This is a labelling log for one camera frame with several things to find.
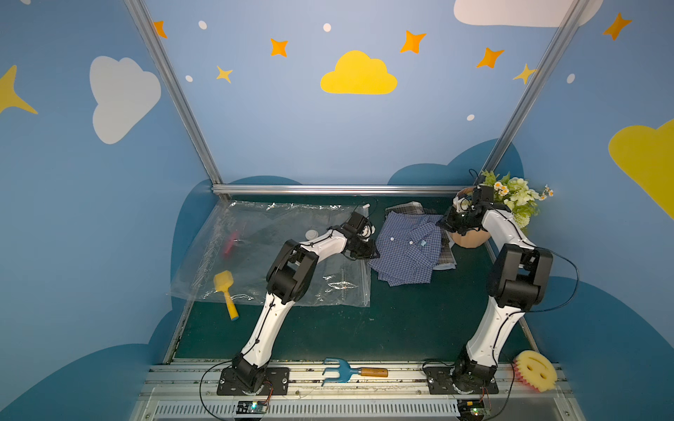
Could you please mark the left green circuit board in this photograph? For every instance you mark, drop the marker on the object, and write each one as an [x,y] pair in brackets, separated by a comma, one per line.
[252,408]

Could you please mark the left aluminium corner post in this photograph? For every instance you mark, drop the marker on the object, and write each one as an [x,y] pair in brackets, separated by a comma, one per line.
[142,19]

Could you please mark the aluminium corner post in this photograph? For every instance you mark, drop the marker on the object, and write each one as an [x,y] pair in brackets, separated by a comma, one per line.
[559,43]
[142,19]

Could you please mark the right green circuit board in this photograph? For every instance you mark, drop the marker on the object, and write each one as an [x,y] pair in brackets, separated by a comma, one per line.
[471,410]

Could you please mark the blue checked shirt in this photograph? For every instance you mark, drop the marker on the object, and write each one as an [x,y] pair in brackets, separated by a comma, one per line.
[410,247]

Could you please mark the yellow smiley sponge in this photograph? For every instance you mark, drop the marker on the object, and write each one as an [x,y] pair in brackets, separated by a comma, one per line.
[535,371]

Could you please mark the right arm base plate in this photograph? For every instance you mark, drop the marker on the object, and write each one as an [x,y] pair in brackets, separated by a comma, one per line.
[441,380]

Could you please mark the right aluminium corner post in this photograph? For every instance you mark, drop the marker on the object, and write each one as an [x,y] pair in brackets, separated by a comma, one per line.
[559,43]

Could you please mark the aluminium back frame rail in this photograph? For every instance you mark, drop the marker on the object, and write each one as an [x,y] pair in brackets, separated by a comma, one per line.
[336,190]

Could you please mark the green circuit board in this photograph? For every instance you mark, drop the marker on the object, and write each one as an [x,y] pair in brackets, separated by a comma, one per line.
[252,408]
[471,410]

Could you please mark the white green artificial flowers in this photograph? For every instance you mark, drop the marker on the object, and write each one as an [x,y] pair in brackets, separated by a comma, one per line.
[515,193]

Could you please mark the tan ribbed flower pot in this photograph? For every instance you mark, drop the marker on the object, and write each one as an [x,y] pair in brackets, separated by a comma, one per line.
[473,238]

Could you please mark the aluminium front mounting rail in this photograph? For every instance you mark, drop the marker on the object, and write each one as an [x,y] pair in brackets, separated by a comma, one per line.
[212,380]

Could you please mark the yellow toy shovel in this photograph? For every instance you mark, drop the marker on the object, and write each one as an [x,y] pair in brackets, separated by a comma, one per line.
[223,282]

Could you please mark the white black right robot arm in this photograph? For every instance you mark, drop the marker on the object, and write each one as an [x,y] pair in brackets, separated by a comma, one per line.
[516,284]

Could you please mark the white vented cable duct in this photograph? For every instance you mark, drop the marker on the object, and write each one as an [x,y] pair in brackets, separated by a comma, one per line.
[308,409]

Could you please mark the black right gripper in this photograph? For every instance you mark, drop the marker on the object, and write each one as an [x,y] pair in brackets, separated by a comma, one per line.
[455,224]

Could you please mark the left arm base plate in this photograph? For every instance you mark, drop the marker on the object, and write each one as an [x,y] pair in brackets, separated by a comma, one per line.
[274,380]

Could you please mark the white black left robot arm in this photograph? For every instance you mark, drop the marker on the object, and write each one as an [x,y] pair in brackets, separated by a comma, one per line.
[288,280]

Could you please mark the clear plastic vacuum bag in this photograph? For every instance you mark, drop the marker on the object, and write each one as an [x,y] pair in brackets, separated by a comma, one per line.
[264,227]

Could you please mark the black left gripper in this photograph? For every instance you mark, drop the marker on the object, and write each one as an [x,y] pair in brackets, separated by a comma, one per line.
[363,247]

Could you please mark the blue garden fork wooden handle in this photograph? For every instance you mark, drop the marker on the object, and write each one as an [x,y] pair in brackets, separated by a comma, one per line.
[340,371]

